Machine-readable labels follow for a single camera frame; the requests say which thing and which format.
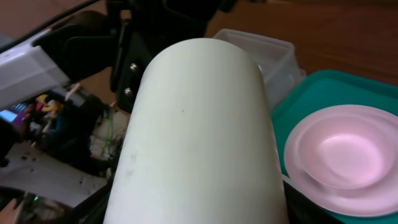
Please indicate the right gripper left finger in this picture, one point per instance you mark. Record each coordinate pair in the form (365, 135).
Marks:
(91, 210)

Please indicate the teal serving tray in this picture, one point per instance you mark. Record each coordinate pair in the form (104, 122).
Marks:
(329, 88)

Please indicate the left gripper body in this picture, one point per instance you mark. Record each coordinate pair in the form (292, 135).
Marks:
(144, 28)

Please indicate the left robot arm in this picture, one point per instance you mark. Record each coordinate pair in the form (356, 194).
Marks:
(79, 43)

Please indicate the pale green cup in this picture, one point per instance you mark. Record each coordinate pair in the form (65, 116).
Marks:
(199, 147)

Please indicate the clear plastic bin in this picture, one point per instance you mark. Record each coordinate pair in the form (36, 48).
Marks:
(275, 58)

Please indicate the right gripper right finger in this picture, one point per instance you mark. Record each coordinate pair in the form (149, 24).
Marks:
(303, 211)

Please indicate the small pink bowl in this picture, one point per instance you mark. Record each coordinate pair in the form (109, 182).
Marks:
(344, 152)

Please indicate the large pink plate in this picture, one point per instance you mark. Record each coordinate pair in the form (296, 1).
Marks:
(374, 200)

